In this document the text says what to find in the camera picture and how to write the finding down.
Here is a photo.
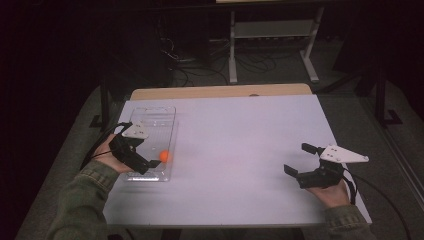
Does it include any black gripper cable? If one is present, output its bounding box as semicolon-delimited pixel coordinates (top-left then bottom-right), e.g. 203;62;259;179
79;121;134;170
342;168;414;240

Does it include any clear plastic tray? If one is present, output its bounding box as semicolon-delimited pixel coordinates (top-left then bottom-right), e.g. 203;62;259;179
120;106;180;183

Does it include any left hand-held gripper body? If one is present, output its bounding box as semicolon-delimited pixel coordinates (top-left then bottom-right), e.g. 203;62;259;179
108;121;154;176

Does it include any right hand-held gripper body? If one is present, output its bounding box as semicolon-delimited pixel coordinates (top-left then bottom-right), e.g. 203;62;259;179
295;144;370;190

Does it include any wooden table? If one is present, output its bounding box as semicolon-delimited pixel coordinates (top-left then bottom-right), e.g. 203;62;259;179
129;83;313;101

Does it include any black metal stand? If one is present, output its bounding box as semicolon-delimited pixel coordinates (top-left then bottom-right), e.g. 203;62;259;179
89;78;112;132
374;66;404;128

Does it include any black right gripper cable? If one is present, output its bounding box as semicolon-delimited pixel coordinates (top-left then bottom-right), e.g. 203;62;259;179
342;168;414;240

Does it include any person's right hand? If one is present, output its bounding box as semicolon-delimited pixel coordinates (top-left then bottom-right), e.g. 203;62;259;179
306;179;352;209

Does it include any person's left hand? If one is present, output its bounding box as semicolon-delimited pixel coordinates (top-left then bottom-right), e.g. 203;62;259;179
93;133;135;174

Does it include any bundle of floor cables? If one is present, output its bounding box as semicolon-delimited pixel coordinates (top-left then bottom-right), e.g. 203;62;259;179
159;36;279;88

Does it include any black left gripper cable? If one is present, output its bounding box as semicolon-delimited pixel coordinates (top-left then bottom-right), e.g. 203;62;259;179
79;121;134;170

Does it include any white metal stand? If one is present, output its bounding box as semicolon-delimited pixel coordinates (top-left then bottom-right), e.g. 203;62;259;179
228;6;326;85

